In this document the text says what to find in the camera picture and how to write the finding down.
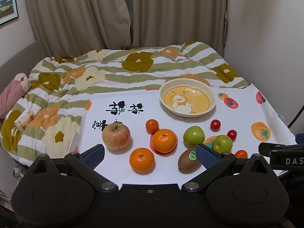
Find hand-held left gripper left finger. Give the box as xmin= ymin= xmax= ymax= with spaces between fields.
xmin=28 ymin=144 xmax=119 ymax=194

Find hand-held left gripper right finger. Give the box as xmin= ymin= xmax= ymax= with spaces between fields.
xmin=182 ymin=143 xmax=277 ymax=194

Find brown kiwi with sticker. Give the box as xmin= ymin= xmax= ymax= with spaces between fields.
xmin=178 ymin=148 xmax=202 ymax=173

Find small green apple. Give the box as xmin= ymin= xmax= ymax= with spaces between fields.
xmin=212 ymin=135 xmax=233 ymax=154

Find red yellow apple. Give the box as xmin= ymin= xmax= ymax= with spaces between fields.
xmin=102 ymin=123 xmax=131 ymax=150

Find large orange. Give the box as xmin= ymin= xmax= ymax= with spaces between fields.
xmin=152 ymin=128 xmax=178 ymax=154

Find medium orange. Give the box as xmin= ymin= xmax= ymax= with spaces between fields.
xmin=129 ymin=148 xmax=155 ymax=173

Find cream duck print plate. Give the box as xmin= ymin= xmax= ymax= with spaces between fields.
xmin=159 ymin=78 xmax=216 ymax=117

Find large green apple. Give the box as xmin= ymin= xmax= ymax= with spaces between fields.
xmin=183 ymin=126 xmax=205 ymax=147

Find white fruit print cloth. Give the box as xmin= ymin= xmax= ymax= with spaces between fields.
xmin=68 ymin=84 xmax=297 ymax=186

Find tissue pack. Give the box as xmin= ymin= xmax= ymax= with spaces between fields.
xmin=14 ymin=111 xmax=36 ymax=131

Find grey round object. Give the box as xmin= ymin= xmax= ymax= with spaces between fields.
xmin=12 ymin=167 xmax=26 ymax=179

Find striped floral blanket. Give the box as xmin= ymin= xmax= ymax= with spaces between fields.
xmin=0 ymin=41 xmax=250 ymax=167

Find pink pillow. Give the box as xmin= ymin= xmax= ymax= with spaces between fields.
xmin=0 ymin=73 xmax=31 ymax=119

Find grey bed headboard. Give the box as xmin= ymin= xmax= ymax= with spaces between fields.
xmin=0 ymin=40 xmax=46 ymax=93

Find beige curtain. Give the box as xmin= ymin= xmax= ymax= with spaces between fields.
xmin=23 ymin=0 xmax=228 ymax=57

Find black cable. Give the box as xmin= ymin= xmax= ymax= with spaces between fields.
xmin=287 ymin=104 xmax=304 ymax=128

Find framed wall poster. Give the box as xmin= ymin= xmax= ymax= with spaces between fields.
xmin=0 ymin=0 xmax=19 ymax=25

